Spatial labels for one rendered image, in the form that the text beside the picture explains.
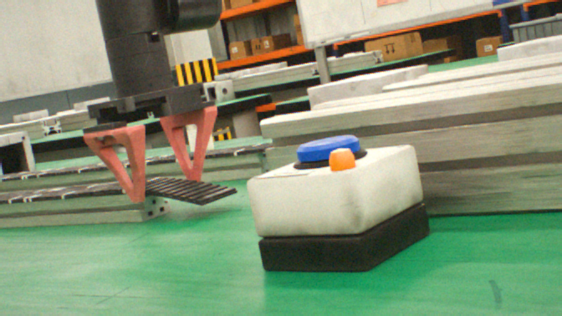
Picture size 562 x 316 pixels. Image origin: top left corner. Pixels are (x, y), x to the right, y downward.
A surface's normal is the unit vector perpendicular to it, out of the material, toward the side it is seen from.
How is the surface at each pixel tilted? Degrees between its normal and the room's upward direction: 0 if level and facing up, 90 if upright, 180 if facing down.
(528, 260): 0
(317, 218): 90
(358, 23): 90
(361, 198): 90
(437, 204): 90
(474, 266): 0
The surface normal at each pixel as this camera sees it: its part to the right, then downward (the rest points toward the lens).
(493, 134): -0.60, 0.22
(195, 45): 0.75, -0.07
